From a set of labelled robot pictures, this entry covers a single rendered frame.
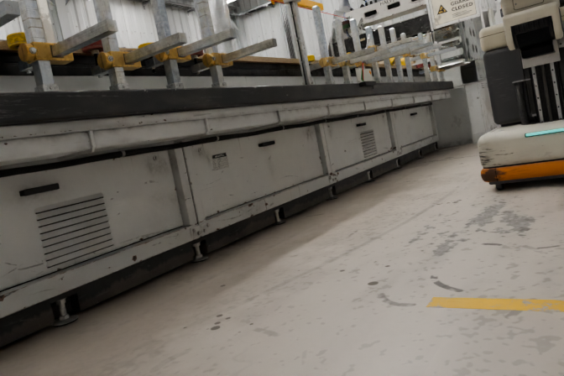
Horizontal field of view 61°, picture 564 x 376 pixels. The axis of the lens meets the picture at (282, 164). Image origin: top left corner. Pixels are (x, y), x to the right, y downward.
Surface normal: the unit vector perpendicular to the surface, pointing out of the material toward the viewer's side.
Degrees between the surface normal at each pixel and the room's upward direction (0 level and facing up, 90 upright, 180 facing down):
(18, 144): 90
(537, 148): 90
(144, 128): 90
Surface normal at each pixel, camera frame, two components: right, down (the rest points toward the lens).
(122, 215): 0.82, -0.13
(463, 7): -0.54, 0.15
